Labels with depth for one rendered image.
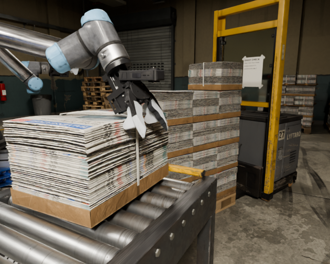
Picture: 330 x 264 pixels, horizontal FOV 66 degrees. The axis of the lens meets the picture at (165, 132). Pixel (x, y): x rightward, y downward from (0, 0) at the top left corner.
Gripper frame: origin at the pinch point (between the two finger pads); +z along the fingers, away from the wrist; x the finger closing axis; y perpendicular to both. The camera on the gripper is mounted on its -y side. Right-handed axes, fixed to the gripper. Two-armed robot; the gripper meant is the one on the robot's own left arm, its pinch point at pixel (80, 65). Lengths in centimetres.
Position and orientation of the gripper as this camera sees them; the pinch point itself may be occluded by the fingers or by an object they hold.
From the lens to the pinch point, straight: 185.4
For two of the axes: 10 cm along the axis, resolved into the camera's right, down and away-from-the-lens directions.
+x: 5.4, 2.9, -7.9
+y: -0.8, 9.5, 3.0
